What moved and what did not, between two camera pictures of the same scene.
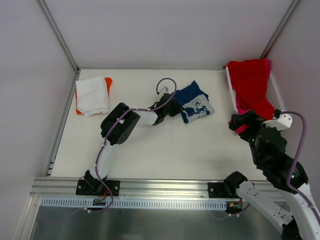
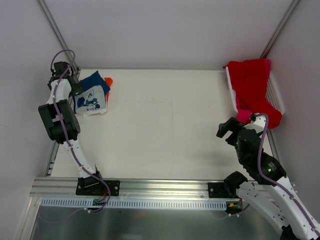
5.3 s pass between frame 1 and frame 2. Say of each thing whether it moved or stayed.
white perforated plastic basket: stayed
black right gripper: moved
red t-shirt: stayed
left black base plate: stayed
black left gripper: moved
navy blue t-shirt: moved
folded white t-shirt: stayed
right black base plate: stayed
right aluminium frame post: stayed
